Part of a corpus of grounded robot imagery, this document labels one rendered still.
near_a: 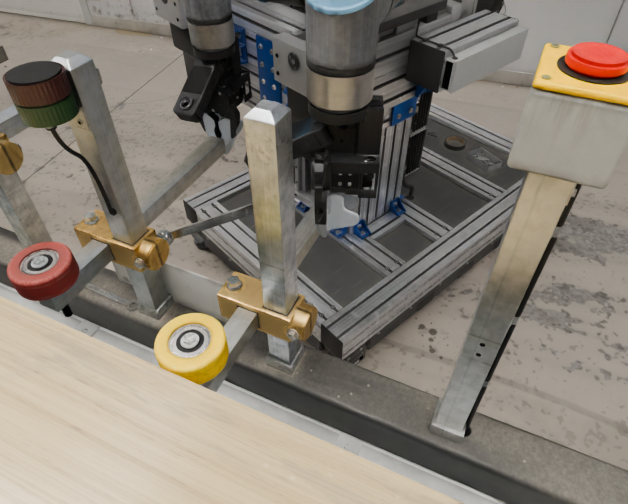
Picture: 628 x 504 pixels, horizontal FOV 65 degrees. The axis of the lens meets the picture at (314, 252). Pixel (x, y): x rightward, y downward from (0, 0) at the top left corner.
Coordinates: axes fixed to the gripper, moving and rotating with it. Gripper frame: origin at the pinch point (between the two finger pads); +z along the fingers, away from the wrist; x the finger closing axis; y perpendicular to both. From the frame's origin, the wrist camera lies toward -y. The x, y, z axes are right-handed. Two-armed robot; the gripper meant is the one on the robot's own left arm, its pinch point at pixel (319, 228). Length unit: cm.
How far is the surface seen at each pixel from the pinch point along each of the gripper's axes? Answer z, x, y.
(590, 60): -33.6, -19.9, 18.3
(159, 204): 4.6, 9.6, -27.0
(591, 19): 49, 228, 133
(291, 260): -3.1, -9.5, -3.1
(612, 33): 55, 224, 145
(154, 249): 3.3, -2.1, -24.1
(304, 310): 5.7, -10.3, -1.5
